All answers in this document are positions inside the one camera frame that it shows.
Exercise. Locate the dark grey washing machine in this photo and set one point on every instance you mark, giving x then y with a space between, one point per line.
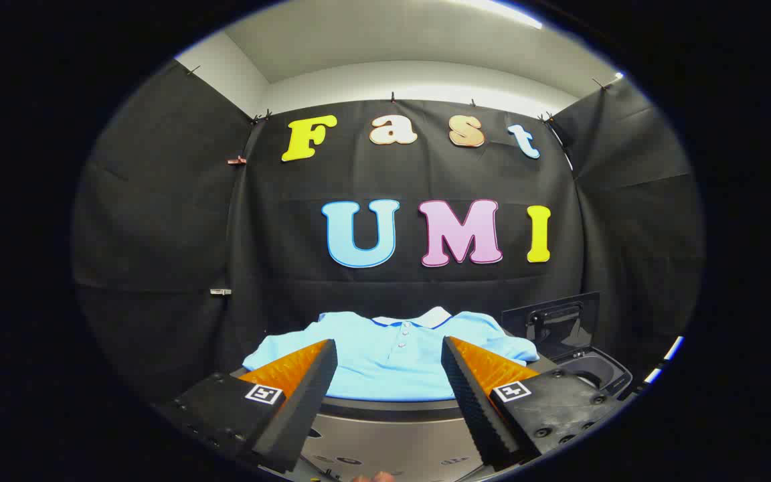
593 375

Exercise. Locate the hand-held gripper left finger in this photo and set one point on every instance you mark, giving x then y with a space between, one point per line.
305 395

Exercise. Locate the black backdrop cloth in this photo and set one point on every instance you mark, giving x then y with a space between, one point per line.
292 301

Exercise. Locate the silver clip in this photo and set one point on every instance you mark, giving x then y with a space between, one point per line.
220 292

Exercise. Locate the red clip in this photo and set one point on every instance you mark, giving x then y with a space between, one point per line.
237 161

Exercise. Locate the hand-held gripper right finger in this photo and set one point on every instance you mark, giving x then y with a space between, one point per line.
472 402

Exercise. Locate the light blue polo shirt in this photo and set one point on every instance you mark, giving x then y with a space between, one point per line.
392 368

